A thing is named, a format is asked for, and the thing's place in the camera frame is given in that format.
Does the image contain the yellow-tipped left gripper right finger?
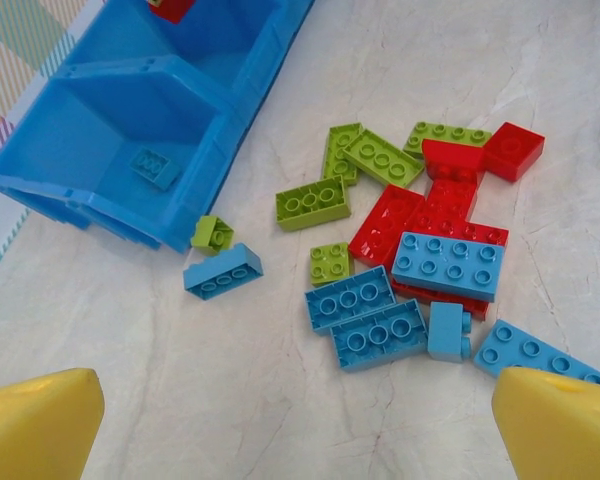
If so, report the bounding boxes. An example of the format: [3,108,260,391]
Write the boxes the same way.
[490,366,600,480]

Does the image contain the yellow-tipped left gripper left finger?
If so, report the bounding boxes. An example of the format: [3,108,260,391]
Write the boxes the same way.
[0,367,106,480]

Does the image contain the red two-by-two lego brick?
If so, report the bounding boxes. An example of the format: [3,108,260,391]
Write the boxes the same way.
[481,121,546,183]
[426,178,479,221]

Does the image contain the red sloped lego brick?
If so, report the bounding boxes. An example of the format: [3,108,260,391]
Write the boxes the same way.
[421,138,487,186]

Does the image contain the green two-by-four lego brick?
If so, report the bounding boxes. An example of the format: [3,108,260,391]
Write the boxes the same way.
[274,174,352,232]
[403,121,493,160]
[321,123,365,187]

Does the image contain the blue two-by-two lego brick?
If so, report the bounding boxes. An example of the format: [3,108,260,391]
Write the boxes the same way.
[427,301,472,362]

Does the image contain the red two-by-four lego brick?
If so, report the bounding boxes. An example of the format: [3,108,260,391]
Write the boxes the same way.
[389,277,491,321]
[348,183,426,267]
[409,199,510,249]

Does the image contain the green two-by-two lego brick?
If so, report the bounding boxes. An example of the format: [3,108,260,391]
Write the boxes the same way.
[309,241,354,288]
[189,215,235,257]

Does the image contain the green flat lego plate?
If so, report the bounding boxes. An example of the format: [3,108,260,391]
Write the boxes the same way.
[343,128,425,190]

